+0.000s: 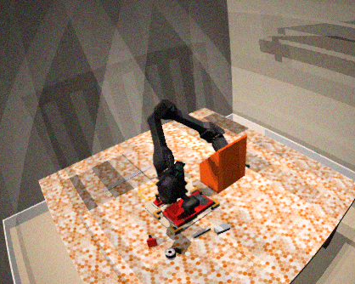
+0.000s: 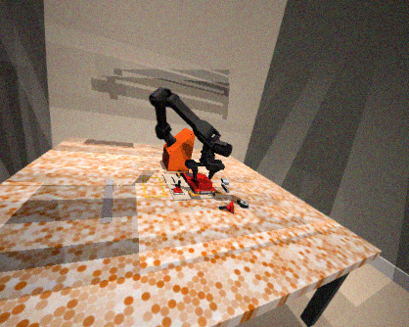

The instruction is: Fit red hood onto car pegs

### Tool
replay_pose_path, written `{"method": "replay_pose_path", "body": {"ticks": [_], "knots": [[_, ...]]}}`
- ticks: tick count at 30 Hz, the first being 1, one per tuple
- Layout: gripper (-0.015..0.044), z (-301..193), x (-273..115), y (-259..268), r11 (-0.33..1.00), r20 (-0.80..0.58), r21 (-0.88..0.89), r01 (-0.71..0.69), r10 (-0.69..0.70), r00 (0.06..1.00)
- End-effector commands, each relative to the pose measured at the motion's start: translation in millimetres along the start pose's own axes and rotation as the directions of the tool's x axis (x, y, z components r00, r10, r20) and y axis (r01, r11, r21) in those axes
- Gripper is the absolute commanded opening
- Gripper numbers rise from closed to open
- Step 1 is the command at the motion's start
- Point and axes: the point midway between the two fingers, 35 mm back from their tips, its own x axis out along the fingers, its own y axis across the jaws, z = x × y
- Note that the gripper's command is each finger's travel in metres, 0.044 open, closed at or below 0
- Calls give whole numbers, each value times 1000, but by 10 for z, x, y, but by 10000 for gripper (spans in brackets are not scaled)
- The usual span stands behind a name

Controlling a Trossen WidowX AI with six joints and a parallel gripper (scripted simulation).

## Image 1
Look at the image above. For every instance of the black toy tyre with grey hub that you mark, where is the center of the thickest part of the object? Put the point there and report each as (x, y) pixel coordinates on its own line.
(170, 253)

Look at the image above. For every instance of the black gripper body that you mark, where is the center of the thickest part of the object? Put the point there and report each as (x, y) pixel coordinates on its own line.
(189, 203)

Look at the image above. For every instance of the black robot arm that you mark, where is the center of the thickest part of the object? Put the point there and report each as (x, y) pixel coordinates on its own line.
(163, 158)

